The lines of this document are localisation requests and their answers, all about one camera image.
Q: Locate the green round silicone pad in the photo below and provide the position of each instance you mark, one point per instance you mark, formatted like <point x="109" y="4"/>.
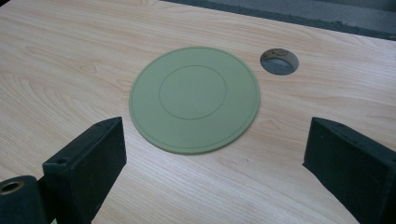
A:
<point x="194" y="99"/>

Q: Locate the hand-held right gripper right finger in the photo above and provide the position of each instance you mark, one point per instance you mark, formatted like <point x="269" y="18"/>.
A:
<point x="351" y="165"/>

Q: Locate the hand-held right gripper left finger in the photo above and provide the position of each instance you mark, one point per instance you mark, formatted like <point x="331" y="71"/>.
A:
<point x="90" y="168"/>

